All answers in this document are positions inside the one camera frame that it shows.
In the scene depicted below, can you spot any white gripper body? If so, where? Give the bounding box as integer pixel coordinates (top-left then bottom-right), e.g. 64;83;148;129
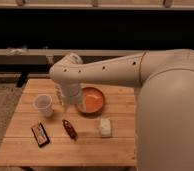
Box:
55;84;82;110

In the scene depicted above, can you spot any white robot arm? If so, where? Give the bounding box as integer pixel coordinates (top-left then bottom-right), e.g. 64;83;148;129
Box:
50;49;194;171

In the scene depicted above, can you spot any wooden table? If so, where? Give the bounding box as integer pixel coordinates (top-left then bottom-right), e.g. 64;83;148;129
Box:
0;79;136;167

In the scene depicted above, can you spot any white sponge block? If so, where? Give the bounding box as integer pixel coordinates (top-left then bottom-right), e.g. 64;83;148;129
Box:
99;118;112;137

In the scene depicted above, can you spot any orange ceramic bowl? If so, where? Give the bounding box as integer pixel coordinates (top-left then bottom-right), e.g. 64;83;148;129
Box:
75;87;105;116

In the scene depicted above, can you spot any small dark red bottle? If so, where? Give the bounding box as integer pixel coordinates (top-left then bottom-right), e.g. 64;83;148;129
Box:
62;119;77;140

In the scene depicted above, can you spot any dark snack packet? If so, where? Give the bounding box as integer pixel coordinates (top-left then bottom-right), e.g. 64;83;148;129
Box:
31;123;50;147

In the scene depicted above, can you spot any long wooden bench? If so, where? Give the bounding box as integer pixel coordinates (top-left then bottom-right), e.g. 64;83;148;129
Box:
0;48;140;65

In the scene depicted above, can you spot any white plastic cup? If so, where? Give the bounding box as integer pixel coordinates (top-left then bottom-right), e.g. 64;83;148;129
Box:
33;94;53;118

